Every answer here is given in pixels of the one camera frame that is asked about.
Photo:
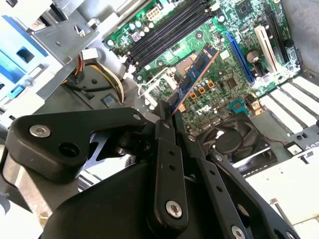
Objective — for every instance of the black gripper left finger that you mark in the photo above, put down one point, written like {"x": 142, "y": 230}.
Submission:
{"x": 74, "y": 124}

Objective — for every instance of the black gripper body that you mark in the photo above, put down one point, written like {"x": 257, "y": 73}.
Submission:
{"x": 112, "y": 204}

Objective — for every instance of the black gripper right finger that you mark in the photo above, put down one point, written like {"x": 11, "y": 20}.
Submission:
{"x": 214, "y": 179}

